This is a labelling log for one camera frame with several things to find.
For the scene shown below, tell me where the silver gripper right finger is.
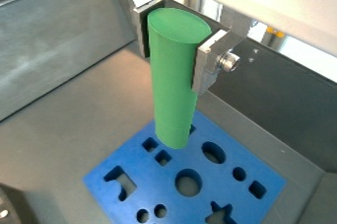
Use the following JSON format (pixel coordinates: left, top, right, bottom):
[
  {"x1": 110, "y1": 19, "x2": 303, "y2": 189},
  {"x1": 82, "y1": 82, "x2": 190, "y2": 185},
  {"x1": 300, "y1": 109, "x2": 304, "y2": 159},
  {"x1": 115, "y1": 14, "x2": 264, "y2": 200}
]
[{"x1": 192, "y1": 7, "x2": 254, "y2": 96}]

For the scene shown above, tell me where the black object at corner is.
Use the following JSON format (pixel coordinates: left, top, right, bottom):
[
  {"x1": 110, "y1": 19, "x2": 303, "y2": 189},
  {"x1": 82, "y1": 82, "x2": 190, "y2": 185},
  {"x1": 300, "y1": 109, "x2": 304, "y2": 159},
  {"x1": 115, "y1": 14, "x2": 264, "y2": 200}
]
[{"x1": 0, "y1": 183, "x2": 40, "y2": 224}]

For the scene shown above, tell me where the green oval peg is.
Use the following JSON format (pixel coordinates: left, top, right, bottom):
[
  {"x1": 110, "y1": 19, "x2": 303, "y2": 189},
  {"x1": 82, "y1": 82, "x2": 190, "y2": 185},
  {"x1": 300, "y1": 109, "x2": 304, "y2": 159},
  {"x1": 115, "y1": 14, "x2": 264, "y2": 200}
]
[{"x1": 148, "y1": 8, "x2": 211, "y2": 149}]

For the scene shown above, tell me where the blue shape sorter board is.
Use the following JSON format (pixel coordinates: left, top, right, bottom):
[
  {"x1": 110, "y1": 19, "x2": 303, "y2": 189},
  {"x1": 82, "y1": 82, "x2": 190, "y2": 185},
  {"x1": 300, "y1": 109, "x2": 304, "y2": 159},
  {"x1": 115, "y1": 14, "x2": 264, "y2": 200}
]
[{"x1": 84, "y1": 112, "x2": 286, "y2": 224}]

